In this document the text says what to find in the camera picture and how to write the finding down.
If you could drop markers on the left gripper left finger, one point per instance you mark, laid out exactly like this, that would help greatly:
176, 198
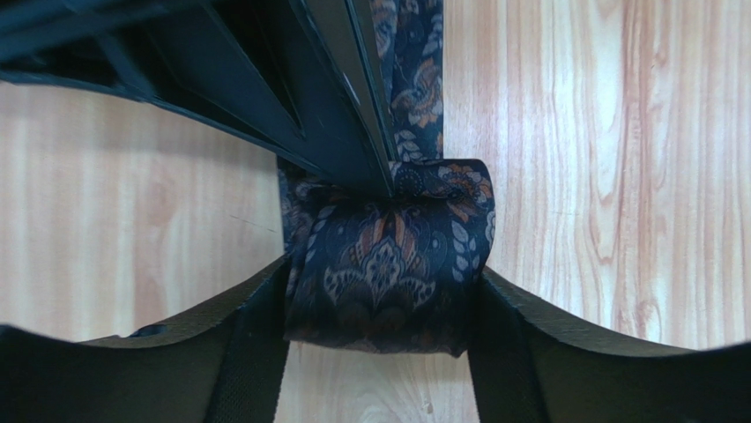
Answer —
220, 361

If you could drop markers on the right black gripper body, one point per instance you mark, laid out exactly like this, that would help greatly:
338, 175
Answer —
177, 55

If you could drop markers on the dark paisley tie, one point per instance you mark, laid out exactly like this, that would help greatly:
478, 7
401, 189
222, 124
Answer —
393, 275

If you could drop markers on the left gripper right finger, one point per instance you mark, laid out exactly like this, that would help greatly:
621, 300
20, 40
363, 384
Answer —
531, 361

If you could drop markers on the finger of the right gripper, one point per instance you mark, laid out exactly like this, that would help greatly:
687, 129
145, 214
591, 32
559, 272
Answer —
347, 31
296, 104

